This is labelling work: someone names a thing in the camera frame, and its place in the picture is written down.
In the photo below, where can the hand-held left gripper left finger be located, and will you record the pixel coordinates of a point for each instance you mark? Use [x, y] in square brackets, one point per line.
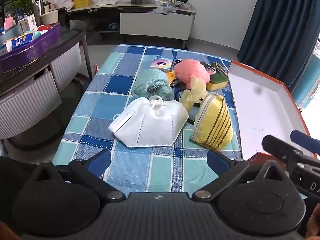
[100, 160]

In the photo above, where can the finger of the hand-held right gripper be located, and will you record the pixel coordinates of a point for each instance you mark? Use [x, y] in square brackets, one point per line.
[275, 143]
[303, 138]

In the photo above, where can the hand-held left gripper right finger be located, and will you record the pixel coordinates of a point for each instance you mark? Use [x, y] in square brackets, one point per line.
[217, 160]

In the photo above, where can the orange and white cardboard box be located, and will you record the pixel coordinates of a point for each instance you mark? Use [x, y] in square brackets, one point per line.
[262, 110]

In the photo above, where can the white face mask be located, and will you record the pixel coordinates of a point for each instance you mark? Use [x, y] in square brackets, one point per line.
[150, 126]

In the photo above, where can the yellow organza scrunchie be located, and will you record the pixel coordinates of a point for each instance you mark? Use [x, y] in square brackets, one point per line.
[197, 88]

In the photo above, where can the green and yellow sponge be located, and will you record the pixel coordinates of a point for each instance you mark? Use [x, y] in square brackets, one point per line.
[218, 83]

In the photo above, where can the light blue fluffy scrunchie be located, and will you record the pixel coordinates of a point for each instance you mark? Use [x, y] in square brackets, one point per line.
[147, 82]

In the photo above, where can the pink fluffy scrunchie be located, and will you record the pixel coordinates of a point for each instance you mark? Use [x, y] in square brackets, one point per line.
[190, 71]

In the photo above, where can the orange cloth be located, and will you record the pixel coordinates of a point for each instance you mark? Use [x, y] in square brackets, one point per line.
[171, 77]

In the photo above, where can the rainbow tissue pack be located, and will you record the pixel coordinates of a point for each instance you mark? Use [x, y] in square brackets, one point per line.
[162, 63]

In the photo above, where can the person's right hand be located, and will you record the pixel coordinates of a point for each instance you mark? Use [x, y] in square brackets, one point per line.
[313, 226]

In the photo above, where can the teal suitcase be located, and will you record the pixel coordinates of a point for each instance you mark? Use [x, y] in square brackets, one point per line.
[310, 80]

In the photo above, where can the blue plaid blanket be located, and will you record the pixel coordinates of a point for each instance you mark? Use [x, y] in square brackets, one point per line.
[112, 100]

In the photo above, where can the dark-topped coffee table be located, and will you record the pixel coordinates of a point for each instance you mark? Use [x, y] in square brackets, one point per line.
[25, 102]

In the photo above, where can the dark blue curtain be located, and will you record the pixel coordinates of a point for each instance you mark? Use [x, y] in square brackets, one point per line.
[275, 30]

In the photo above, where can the purple tray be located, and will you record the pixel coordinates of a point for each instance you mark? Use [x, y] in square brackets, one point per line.
[30, 52]

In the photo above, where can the pile of small medicine boxes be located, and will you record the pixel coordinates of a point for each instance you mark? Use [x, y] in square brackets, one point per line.
[25, 38]

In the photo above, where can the white and grey TV stand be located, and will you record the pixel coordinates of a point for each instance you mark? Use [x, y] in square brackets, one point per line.
[155, 25]

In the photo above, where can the black container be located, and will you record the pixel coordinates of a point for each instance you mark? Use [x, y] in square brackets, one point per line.
[62, 16]

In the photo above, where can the clear plastic bag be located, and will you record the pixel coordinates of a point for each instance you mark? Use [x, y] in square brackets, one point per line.
[161, 10]

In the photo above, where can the yellow box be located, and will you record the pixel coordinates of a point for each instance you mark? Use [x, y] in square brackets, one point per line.
[83, 1]

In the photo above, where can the steel tumbler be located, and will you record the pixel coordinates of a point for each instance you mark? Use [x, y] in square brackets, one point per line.
[37, 11]

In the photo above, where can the white plastic bag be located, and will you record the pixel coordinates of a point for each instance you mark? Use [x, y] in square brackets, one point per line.
[63, 0]

